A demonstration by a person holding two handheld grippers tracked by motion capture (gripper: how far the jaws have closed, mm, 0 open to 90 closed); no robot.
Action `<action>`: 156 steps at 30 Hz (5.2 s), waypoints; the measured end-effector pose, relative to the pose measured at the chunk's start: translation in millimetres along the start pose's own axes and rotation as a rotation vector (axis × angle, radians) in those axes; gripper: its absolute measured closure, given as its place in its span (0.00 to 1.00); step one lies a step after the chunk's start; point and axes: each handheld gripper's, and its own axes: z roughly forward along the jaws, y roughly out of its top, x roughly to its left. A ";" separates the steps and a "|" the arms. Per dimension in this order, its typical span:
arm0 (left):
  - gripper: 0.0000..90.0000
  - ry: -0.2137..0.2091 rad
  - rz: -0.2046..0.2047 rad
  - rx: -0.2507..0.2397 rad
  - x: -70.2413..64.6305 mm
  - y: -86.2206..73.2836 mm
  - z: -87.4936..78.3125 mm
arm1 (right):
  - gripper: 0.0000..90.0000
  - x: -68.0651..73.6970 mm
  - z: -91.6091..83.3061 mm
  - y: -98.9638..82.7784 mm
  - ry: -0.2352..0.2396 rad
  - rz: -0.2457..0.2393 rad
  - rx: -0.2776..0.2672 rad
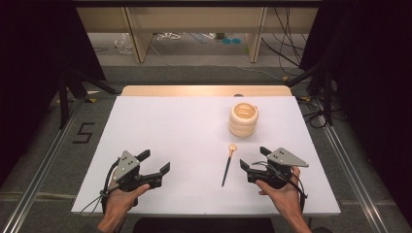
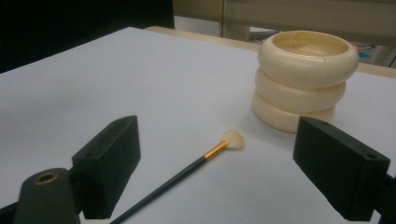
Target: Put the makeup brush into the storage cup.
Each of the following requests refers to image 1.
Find clear plastic bag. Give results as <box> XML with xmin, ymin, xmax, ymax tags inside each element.
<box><xmin>113</xmin><ymin>32</ymin><xmax>135</xmax><ymax>55</ymax></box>

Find hand-held gripper cable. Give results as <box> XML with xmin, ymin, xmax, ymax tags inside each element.
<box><xmin>252</xmin><ymin>160</ymin><xmax>309</xmax><ymax>213</ymax></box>
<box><xmin>79</xmin><ymin>157</ymin><xmax>121</xmax><ymax>216</ymax></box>

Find beige wooden shelf unit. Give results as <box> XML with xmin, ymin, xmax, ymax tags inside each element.
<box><xmin>75</xmin><ymin>6</ymin><xmax>321</xmax><ymax>64</ymax></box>

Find black hanging cables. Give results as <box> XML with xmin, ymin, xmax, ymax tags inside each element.
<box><xmin>259</xmin><ymin>7</ymin><xmax>309</xmax><ymax>77</ymax></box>

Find wooden table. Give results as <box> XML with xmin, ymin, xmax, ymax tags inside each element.
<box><xmin>120</xmin><ymin>84</ymin><xmax>293</xmax><ymax>97</ymax></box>

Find cream ringed brush holder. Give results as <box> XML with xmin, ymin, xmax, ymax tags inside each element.
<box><xmin>228</xmin><ymin>102</ymin><xmax>259</xmax><ymax>138</ymax></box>

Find left hand-held gripper cable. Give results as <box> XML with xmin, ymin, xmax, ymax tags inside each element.
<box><xmin>79</xmin><ymin>157</ymin><xmax>121</xmax><ymax>216</ymax></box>

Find person's right hand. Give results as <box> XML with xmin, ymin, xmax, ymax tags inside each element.
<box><xmin>255</xmin><ymin>166</ymin><xmax>304</xmax><ymax>213</ymax></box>

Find black curtain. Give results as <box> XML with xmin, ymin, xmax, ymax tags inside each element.
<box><xmin>0</xmin><ymin>0</ymin><xmax>107</xmax><ymax>187</ymax></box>
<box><xmin>298</xmin><ymin>0</ymin><xmax>412</xmax><ymax>226</ymax></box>

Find right hand-held gripper cable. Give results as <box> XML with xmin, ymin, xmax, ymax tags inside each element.
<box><xmin>252</xmin><ymin>160</ymin><xmax>309</xmax><ymax>213</ymax></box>

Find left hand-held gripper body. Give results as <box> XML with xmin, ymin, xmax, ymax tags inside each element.
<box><xmin>106</xmin><ymin>150</ymin><xmax>163</xmax><ymax>192</ymax></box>

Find black-handled makeup brush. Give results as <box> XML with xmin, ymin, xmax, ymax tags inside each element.
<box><xmin>221</xmin><ymin>143</ymin><xmax>238</xmax><ymax>187</ymax></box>

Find aluminium floor rail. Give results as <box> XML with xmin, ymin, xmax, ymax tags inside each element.
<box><xmin>319</xmin><ymin>120</ymin><xmax>388</xmax><ymax>233</ymax></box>
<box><xmin>0</xmin><ymin>105</ymin><xmax>84</xmax><ymax>233</ymax></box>

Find white foam board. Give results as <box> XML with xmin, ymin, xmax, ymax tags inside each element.
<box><xmin>71</xmin><ymin>95</ymin><xmax>342</xmax><ymax>217</ymax></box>

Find white coiled cable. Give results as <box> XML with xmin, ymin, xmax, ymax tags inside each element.
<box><xmin>155</xmin><ymin>31</ymin><xmax>183</xmax><ymax>42</ymax></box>

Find black metal stand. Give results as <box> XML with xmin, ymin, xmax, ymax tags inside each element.
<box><xmin>284</xmin><ymin>62</ymin><xmax>335</xmax><ymax>126</ymax></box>
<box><xmin>57</xmin><ymin>68</ymin><xmax>121</xmax><ymax>131</ymax></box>

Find person's left hand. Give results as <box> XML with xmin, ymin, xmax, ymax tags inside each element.
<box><xmin>102</xmin><ymin>181</ymin><xmax>152</xmax><ymax>225</ymax></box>

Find black floor cables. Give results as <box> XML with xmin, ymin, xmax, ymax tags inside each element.
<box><xmin>296</xmin><ymin>96</ymin><xmax>329</xmax><ymax>129</ymax></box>

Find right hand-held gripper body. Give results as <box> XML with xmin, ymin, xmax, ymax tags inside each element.
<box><xmin>247</xmin><ymin>147</ymin><xmax>310</xmax><ymax>190</ymax></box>

